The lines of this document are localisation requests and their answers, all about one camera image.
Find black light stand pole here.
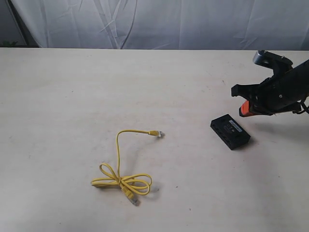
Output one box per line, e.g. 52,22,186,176
6,0,39,48

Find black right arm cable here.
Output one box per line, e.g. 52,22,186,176
292,95,309,116

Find black network switch box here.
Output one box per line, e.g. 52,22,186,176
210,114,251,150

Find green plant leaves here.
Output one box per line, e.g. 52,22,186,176
0,41,18,47

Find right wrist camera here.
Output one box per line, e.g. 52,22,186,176
253,50,293,75

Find yellow ethernet cable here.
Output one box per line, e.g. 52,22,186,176
91,130,166,207

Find white wrinkled backdrop curtain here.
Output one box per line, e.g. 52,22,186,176
13,0,309,50

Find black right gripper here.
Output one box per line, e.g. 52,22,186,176
231,60,309,117

